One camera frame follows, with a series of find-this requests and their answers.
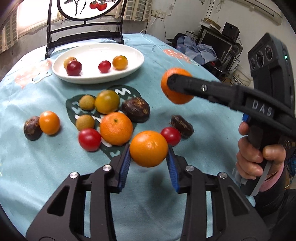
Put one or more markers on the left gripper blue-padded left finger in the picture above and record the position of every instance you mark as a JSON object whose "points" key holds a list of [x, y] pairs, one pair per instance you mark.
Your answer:
{"points": [[80, 208]]}

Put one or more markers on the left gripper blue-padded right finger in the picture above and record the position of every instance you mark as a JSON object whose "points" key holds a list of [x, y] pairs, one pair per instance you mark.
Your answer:
{"points": [[215, 207]]}

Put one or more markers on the orange mandarin aloft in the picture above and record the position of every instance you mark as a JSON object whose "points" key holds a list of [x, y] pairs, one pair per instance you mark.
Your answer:
{"points": [[173, 96]]}

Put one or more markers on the small orange tomato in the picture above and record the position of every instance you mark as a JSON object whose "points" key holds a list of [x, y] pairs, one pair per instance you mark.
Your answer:
{"points": [[49, 122]]}

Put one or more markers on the red cherry tomato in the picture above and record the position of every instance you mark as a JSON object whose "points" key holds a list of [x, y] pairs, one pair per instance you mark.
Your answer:
{"points": [[172, 135], [89, 139], [104, 66]]}

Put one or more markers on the right hand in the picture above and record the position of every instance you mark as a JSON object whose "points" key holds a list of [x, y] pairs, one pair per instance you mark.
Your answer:
{"points": [[249, 158]]}

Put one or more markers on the black monitor on shelf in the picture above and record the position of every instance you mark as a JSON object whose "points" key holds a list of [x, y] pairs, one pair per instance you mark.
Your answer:
{"points": [[219, 45]]}

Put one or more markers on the black speaker box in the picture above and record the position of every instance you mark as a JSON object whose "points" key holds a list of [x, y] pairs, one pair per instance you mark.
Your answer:
{"points": [[231, 31]]}

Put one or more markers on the blue crumpled cloth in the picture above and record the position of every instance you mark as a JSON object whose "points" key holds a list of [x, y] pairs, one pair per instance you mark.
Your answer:
{"points": [[202, 54]]}

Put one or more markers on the light blue printed tablecloth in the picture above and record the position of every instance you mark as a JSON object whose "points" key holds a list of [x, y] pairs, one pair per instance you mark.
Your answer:
{"points": [[32, 170]]}

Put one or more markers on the tan longan fruit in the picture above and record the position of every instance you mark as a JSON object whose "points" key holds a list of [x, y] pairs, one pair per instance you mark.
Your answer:
{"points": [[87, 102], [84, 121]]}

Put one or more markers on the large orange mandarin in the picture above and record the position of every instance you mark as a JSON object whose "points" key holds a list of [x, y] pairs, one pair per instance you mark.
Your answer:
{"points": [[116, 129]]}

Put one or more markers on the green-yellow tomato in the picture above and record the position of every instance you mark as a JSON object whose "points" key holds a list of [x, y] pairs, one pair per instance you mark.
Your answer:
{"points": [[107, 101]]}

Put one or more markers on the large dark water chestnut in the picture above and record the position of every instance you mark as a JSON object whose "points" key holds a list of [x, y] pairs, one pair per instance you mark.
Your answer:
{"points": [[136, 109]]}

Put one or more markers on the dark red plum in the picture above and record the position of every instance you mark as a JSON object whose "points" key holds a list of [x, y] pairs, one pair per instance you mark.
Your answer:
{"points": [[74, 68]]}

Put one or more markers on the orange-yellow tomato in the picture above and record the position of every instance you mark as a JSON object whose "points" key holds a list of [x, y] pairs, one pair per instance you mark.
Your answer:
{"points": [[120, 62]]}

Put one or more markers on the yellow spotted small fruit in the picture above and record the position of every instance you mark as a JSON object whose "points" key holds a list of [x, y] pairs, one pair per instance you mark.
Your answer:
{"points": [[68, 60]]}

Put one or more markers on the checked curtain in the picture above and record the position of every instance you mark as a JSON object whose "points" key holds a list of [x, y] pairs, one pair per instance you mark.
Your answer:
{"points": [[138, 10]]}

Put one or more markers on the white oval plate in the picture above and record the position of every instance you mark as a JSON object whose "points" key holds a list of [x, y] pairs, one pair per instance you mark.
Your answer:
{"points": [[91, 55]]}

